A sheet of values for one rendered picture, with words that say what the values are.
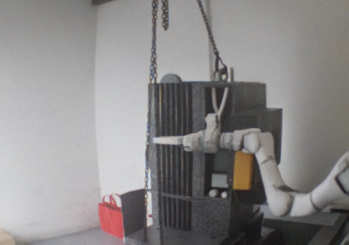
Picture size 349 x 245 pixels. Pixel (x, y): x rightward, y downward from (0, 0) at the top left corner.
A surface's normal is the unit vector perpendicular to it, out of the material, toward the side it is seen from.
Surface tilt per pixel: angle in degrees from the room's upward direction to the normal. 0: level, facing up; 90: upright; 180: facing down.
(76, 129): 90
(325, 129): 90
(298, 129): 90
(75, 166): 90
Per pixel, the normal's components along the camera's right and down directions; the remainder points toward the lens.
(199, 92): -0.53, 0.08
